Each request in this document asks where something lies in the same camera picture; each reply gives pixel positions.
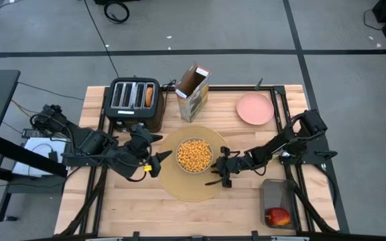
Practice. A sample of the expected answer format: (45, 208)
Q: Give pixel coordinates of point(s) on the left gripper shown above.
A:
(139, 144)

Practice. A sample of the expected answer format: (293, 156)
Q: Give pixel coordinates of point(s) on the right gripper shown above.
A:
(231, 164)

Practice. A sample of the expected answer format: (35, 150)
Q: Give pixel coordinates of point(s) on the cream bowl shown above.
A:
(207, 167)

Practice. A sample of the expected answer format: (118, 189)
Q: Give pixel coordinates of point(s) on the bagel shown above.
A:
(149, 96)

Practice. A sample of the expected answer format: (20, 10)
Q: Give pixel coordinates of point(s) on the panda cereal box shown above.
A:
(193, 100)

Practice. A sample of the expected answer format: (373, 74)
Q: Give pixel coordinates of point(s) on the pink plate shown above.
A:
(255, 108)

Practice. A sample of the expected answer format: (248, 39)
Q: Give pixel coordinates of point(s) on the red apple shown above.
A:
(277, 217)

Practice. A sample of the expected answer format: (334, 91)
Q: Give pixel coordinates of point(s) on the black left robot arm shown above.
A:
(92, 144)

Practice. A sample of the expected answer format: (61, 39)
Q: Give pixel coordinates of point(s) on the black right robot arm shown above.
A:
(280, 140)

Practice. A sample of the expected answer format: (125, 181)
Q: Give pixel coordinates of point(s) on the yellow cereal puffs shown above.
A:
(194, 155)

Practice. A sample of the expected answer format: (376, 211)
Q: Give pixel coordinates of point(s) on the round woven tan placemat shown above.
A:
(186, 187)

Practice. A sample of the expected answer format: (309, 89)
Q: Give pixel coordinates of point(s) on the clear grey plastic bin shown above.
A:
(276, 194)

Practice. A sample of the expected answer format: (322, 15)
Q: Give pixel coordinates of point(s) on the black four-slot toaster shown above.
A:
(132, 94)

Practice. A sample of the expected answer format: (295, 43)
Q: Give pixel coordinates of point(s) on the white box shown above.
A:
(35, 160)

